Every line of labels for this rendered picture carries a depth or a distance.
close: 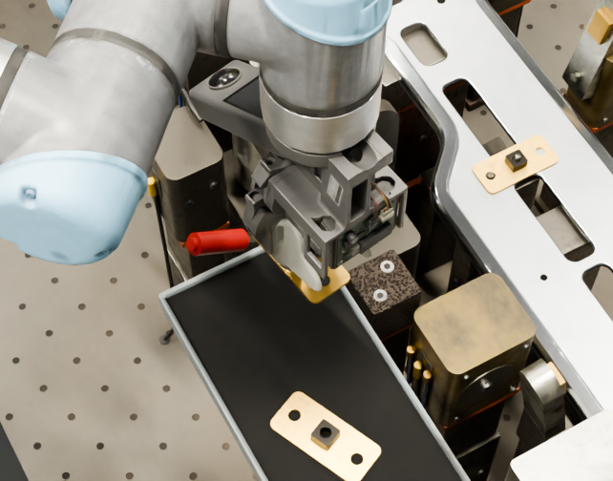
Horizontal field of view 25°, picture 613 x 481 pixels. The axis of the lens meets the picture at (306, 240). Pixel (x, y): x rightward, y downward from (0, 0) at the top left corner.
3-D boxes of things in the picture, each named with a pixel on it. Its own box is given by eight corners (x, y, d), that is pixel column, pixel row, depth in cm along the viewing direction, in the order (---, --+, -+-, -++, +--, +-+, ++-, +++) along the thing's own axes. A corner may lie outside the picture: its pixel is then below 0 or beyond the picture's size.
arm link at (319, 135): (234, 59, 84) (339, -5, 87) (237, 103, 88) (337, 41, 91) (310, 139, 81) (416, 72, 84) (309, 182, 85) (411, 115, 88)
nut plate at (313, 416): (384, 450, 107) (384, 445, 106) (354, 488, 105) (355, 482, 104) (297, 390, 110) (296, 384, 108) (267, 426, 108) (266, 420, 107)
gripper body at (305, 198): (320, 287, 95) (322, 194, 85) (244, 203, 99) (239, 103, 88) (406, 229, 97) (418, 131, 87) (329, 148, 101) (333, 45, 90)
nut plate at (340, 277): (352, 280, 106) (353, 272, 105) (313, 306, 105) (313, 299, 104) (286, 206, 110) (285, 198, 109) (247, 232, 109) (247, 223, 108)
